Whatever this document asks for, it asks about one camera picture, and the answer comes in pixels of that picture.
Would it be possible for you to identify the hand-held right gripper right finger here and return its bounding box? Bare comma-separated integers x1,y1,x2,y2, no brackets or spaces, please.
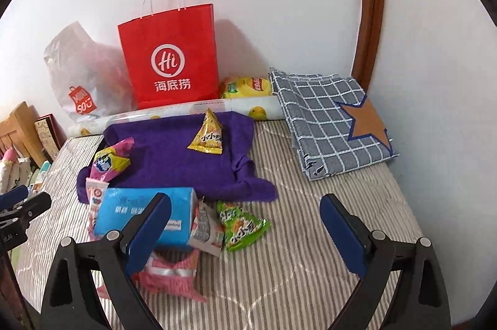
319,193,463,330

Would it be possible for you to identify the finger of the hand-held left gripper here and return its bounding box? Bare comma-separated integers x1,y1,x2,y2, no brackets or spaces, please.
0,186,30,211
0,192,52,228

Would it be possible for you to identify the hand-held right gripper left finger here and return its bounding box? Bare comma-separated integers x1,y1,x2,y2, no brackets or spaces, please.
40,192,172,330

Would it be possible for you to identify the blue tissue pack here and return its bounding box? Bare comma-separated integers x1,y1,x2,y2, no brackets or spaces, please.
94,187,200,247

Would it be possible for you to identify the bright pink snack packet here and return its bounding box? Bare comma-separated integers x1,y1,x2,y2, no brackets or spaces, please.
95,246,209,304

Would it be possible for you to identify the pink white snack bar packet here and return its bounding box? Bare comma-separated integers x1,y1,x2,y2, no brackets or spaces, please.
85,177,108,242

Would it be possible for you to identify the pink yellow snack bag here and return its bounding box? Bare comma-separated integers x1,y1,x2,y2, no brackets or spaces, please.
89,137,136,184

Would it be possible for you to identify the green snack packet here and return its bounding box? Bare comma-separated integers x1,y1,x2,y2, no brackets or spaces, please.
216,200,271,253

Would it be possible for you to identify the yellow triangular snack packet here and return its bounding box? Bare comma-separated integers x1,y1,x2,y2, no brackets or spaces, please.
187,108,226,156

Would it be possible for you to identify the white printed cloth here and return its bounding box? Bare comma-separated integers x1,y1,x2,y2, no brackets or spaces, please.
0,148,32,193

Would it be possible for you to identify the striped bed mattress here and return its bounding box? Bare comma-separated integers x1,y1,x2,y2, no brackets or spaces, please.
11,118,425,330

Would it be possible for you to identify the light wooden headboard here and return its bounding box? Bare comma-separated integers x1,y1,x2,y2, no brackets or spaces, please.
0,101,44,170

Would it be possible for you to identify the red edged book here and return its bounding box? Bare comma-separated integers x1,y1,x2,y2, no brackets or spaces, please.
34,113,67,160

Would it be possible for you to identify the purple towel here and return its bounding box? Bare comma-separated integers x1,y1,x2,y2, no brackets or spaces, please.
75,112,279,205

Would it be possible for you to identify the grey plaid cloth with star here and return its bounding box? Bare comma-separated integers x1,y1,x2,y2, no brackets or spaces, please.
268,67,400,182

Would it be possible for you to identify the white plastic shopping bag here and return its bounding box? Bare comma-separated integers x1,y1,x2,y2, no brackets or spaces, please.
43,21,136,121

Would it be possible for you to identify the rolled fruit print mat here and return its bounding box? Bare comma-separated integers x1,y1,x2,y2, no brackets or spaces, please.
67,95,286,138

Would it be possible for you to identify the yellow chip bag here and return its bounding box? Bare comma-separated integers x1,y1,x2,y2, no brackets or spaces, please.
221,76,273,100

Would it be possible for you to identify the red paper bag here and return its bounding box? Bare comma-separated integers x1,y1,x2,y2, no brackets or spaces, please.
117,0,220,109

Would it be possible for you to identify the brown wooden door frame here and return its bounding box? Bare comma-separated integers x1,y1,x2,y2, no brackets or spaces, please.
350,0,386,90

